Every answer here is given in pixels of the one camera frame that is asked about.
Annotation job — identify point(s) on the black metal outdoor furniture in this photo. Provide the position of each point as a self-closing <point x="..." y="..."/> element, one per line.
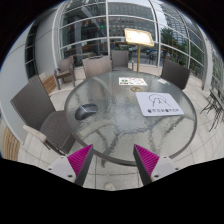
<point x="215" y="106"/>

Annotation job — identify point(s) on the grey wicker chair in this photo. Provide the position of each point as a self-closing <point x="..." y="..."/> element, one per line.
<point x="96" y="66"/>
<point x="66" y="68"/>
<point x="33" y="103"/>
<point x="120" y="59"/>

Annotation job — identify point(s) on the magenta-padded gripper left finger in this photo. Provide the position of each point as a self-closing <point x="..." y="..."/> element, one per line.
<point x="63" y="166"/>

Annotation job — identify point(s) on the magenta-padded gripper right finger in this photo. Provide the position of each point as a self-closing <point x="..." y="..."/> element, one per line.
<point x="161" y="166"/>

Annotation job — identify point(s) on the white mouse pad, black print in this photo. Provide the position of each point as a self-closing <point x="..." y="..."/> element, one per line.
<point x="159" y="104"/>

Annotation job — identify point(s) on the dark grey computer mouse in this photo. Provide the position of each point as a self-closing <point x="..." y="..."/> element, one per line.
<point x="86" y="111"/>

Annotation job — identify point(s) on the picture menu card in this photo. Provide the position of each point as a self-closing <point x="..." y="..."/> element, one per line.
<point x="132" y="81"/>

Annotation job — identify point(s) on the gold menu stand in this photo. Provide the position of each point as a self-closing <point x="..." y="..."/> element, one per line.
<point x="138" y="36"/>

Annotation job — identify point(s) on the dark wicker chair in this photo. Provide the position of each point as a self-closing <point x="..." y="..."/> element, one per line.
<point x="175" y="74"/>

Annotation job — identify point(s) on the wooden slat bench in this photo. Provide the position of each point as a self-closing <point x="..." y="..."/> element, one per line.
<point x="49" y="84"/>
<point x="10" y="145"/>

